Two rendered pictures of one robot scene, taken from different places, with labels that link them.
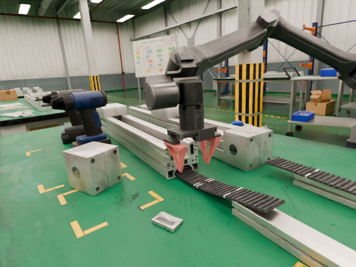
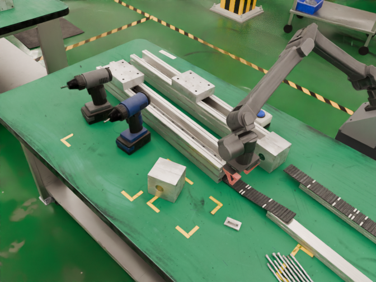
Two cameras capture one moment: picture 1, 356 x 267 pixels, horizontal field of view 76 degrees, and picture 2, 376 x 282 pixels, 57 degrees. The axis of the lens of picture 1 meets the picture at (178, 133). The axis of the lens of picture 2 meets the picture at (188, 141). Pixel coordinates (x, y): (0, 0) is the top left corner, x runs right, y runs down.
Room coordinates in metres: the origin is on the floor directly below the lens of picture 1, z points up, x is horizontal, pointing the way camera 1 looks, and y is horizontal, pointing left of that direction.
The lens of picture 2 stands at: (-0.21, 0.36, 1.73)
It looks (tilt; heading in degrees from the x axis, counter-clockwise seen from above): 43 degrees down; 345
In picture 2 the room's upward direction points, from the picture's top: 5 degrees clockwise
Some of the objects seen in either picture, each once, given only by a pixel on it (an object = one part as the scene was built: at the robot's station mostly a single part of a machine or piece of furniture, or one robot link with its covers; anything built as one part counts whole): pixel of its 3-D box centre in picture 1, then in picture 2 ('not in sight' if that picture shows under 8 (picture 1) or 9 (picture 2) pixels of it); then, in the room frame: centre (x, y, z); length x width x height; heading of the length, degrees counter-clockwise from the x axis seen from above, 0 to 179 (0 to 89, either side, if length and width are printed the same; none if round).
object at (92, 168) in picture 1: (97, 164); (168, 177); (0.55, 0.21, 0.83); 0.11 x 0.10 x 0.10; 145
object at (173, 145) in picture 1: (184, 151); (235, 173); (0.50, -0.01, 0.86); 0.07 x 0.07 x 0.09; 31
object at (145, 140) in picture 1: (130, 131); (158, 113); (0.90, 0.19, 0.82); 0.80 x 0.10 x 0.09; 30
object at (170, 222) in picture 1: (167, 221); (233, 224); (0.36, 0.03, 0.78); 0.05 x 0.03 x 0.01; 53
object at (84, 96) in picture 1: (79, 125); (127, 126); (0.76, 0.33, 0.89); 0.20 x 0.08 x 0.22; 128
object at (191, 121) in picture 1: (191, 119); (244, 155); (0.51, -0.03, 0.94); 0.10 x 0.07 x 0.07; 121
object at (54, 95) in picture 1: (65, 116); (89, 97); (0.96, 0.47, 0.89); 0.20 x 0.08 x 0.22; 113
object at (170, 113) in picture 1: (169, 113); (192, 88); (1.00, 0.03, 0.87); 0.16 x 0.11 x 0.07; 30
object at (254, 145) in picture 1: (250, 145); (272, 150); (0.62, -0.21, 0.83); 0.12 x 0.09 x 0.10; 120
